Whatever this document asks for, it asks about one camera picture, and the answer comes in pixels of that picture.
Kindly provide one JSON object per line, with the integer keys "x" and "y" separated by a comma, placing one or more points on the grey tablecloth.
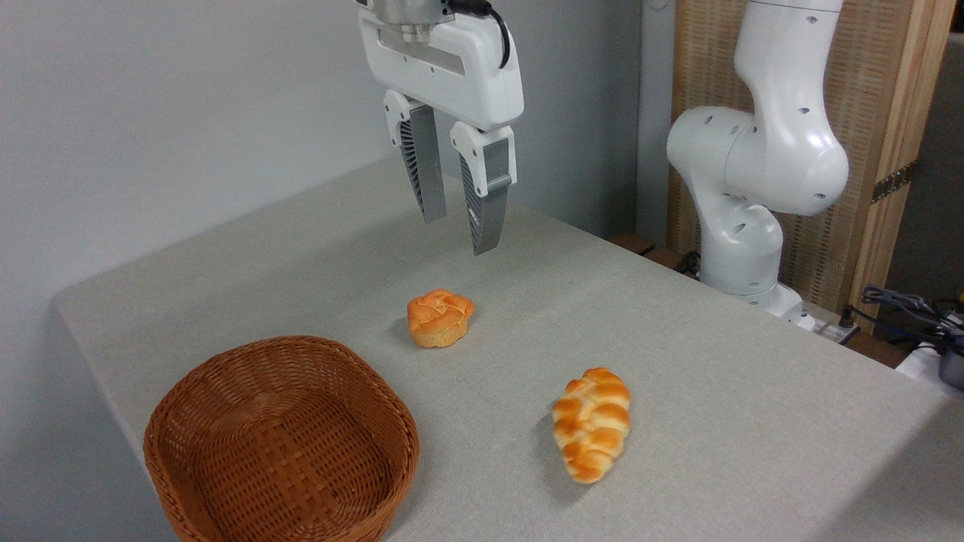
{"x": 715, "y": 436}

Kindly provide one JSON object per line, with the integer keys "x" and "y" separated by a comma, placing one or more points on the dark metal screen hinge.
{"x": 894, "y": 181}

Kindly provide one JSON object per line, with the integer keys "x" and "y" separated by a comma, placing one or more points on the round orange bread bun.
{"x": 440, "y": 316}

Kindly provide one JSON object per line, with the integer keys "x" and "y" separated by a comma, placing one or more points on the brown wicker basket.
{"x": 279, "y": 452}

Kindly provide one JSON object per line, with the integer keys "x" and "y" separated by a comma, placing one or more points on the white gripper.
{"x": 467, "y": 75}

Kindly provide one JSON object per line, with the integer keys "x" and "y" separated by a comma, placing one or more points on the long braided bread loaf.
{"x": 591, "y": 425}

